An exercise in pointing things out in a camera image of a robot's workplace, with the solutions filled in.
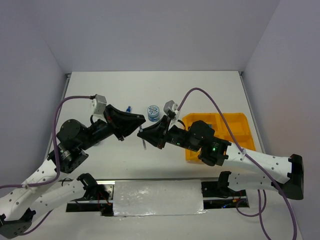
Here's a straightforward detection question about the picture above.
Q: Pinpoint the clear blue spray bottle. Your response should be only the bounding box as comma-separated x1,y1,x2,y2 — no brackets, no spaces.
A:
126,106,132,113

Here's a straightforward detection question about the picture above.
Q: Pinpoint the clear blue gel pen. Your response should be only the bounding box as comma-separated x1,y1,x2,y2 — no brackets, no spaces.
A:
139,125,147,150

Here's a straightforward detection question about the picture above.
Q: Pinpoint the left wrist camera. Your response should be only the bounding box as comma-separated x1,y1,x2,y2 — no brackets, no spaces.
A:
91,94,107,119

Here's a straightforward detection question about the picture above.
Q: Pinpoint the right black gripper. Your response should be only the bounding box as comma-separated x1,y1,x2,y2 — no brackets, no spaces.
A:
137,114,200,152

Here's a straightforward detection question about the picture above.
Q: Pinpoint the yellow divided storage tray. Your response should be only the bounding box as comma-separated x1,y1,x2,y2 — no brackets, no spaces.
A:
182,113,256,151

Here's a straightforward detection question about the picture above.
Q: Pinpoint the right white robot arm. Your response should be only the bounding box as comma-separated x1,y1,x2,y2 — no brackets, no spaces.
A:
137,116,304,200

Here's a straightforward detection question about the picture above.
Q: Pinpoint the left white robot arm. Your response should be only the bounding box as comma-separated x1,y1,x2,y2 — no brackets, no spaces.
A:
0,104,146,239

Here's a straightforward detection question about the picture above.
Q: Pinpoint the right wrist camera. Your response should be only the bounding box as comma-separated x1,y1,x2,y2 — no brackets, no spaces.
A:
163,100,180,122

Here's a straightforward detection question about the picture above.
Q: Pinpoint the blue lidded round jar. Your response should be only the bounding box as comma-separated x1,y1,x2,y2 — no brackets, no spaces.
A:
147,105,160,122

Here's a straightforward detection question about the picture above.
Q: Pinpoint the silver foil covered plate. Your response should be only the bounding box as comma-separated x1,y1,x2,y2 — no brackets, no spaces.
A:
113,179,206,217

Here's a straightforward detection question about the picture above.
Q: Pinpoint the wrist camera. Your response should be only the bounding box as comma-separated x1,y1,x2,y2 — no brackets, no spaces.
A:
163,100,180,122
91,94,107,119

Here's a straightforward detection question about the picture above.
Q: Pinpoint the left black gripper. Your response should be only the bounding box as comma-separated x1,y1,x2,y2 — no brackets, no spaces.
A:
79,103,146,150

